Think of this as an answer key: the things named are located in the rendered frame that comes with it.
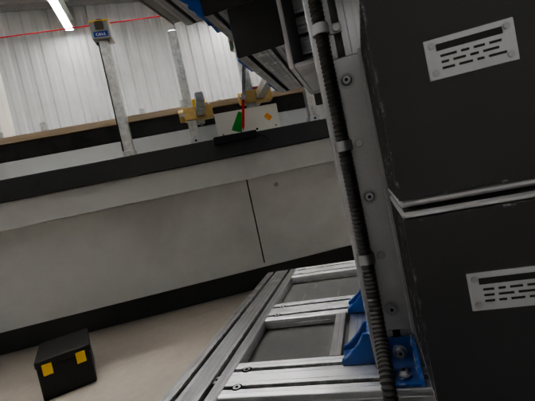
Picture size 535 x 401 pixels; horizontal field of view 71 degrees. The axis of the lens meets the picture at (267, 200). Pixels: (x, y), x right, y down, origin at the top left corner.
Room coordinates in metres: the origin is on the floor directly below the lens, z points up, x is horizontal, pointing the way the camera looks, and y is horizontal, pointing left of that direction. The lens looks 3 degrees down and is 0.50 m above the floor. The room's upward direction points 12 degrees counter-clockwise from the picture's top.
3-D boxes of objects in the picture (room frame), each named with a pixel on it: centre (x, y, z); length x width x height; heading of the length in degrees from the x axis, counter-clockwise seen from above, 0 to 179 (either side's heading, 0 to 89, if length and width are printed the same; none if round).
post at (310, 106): (1.60, -0.26, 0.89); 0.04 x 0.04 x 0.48; 9
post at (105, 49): (1.48, 0.49, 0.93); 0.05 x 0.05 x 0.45; 9
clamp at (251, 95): (1.56, -0.04, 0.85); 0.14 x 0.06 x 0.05; 99
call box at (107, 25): (1.48, 0.49, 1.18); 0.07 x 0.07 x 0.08; 9
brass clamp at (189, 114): (1.52, 0.21, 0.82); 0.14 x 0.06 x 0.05; 99
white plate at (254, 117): (1.53, 0.01, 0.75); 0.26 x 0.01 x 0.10; 99
